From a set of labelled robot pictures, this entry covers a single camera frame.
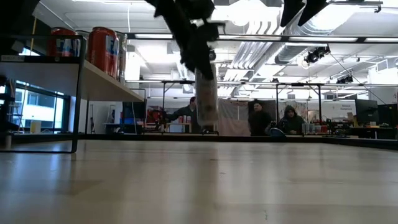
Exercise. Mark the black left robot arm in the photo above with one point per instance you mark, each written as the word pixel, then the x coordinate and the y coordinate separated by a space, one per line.
pixel 164 6

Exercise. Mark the black framed window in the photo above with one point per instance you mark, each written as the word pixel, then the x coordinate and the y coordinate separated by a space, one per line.
pixel 37 109

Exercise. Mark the black background robot arm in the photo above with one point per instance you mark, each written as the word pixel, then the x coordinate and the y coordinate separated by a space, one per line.
pixel 158 119

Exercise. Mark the red beverage can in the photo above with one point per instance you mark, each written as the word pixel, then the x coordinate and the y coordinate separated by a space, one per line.
pixel 63 46
pixel 102 53

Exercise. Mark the white slim beverage can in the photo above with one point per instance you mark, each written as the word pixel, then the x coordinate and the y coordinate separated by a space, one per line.
pixel 122 62
pixel 206 102
pixel 83 32

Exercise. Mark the white wall sign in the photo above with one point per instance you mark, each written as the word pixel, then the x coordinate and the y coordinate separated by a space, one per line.
pixel 345 109

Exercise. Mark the pale yellow container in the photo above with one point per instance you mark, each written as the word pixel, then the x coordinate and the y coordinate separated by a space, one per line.
pixel 35 127

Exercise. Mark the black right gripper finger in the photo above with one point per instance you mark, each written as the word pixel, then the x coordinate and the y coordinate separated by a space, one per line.
pixel 290 9
pixel 311 9

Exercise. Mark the black cloth panel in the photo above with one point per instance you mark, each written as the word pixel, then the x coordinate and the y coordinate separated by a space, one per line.
pixel 275 107

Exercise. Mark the black ceiling track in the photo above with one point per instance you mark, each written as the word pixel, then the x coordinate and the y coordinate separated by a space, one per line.
pixel 354 2

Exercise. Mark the blue round object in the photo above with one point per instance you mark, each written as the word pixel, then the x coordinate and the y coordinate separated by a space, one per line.
pixel 276 133

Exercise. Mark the pale pink cloth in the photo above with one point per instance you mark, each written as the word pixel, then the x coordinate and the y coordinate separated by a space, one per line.
pixel 233 118

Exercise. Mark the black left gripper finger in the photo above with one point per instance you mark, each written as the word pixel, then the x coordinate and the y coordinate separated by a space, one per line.
pixel 189 53
pixel 205 59

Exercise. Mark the person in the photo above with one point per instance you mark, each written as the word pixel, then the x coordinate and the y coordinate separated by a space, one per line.
pixel 259 119
pixel 186 113
pixel 292 121

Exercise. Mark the black metal station frame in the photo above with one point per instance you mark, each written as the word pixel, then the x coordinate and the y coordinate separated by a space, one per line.
pixel 163 102
pixel 319 102

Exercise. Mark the black monitor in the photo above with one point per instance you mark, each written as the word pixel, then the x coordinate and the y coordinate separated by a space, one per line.
pixel 388 115
pixel 367 112

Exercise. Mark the white shelf label sticker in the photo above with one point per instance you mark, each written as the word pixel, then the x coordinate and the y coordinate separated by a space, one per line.
pixel 12 58

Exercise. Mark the black overhead beam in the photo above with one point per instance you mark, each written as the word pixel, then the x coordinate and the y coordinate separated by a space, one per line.
pixel 360 39

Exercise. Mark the silver ventilation duct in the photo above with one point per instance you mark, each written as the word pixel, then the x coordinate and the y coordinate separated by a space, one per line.
pixel 289 54

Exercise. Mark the wooden shelf black metal frame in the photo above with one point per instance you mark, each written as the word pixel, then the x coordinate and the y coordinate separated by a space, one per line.
pixel 62 77

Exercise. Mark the black ceiling camera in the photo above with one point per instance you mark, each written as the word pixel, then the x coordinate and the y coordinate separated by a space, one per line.
pixel 314 56
pixel 345 80

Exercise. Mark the black dome camera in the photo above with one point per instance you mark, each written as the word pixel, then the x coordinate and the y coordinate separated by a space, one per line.
pixel 212 55

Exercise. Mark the white cylinder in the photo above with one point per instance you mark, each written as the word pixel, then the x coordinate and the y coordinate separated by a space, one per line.
pixel 7 141

